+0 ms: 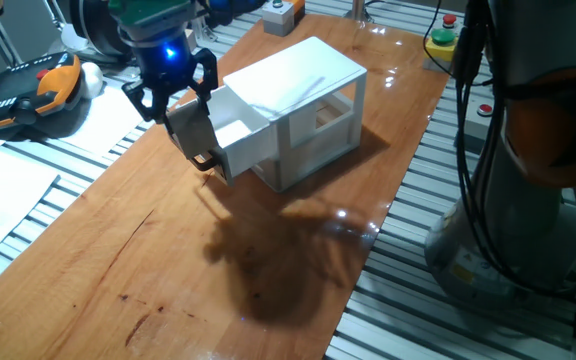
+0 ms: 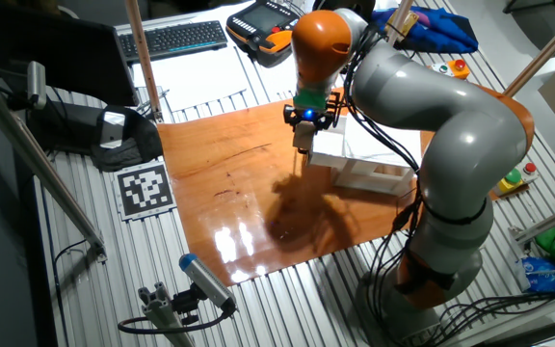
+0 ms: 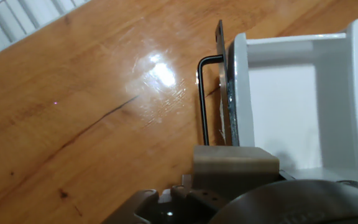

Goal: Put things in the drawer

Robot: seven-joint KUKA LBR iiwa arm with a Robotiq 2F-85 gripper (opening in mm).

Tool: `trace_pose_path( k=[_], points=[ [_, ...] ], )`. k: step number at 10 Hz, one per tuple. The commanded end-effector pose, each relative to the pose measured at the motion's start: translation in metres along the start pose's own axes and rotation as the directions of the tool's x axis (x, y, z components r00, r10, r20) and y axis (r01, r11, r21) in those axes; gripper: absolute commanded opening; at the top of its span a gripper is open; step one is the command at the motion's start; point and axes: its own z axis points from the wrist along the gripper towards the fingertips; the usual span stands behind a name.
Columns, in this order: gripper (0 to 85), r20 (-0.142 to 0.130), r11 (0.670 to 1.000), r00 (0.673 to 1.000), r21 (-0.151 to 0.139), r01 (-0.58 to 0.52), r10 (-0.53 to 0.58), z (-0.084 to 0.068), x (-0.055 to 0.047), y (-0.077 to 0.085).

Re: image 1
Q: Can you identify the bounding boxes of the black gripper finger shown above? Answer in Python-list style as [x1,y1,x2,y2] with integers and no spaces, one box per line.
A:
[190,47,219,119]
[121,78,170,125]

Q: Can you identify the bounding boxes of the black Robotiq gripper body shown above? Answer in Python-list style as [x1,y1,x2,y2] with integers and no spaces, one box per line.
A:
[119,23,195,90]

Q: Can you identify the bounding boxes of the white drawer with black handle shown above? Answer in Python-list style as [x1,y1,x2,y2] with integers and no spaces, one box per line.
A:
[175,84,279,187]

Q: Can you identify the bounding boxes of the white printed paper sheet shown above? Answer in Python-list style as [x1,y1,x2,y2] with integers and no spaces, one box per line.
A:
[0,149,62,276]
[60,85,147,159]

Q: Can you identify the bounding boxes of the black round spool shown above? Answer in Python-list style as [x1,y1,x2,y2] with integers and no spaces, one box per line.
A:
[70,0,137,59]

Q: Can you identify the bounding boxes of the grey green-button box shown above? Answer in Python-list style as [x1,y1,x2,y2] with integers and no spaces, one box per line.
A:
[261,0,296,38]

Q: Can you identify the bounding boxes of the orange red-button box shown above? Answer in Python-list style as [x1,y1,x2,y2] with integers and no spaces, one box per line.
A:
[287,0,307,24]

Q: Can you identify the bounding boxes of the thin grey metal rod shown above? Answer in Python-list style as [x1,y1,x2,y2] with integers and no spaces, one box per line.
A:
[42,0,68,30]

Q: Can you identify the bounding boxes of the black orange teach pendant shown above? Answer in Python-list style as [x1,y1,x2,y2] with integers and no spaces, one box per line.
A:
[0,51,84,134]

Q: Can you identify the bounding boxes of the glossy orange wooden board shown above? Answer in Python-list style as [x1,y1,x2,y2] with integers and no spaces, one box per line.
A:
[0,13,452,360]

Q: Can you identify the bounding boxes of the yellow green-button box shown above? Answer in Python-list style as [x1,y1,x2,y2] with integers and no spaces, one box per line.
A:
[422,28,458,74]

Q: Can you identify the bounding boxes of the white plastic drawer cabinet frame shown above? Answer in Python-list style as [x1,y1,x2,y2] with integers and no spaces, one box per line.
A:
[222,35,368,194]

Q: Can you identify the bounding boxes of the aluminium frame post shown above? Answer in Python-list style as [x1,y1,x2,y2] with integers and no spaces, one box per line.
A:
[345,0,374,24]

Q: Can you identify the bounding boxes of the small grey switch box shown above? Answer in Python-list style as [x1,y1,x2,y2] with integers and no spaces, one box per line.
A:
[455,102,494,151]

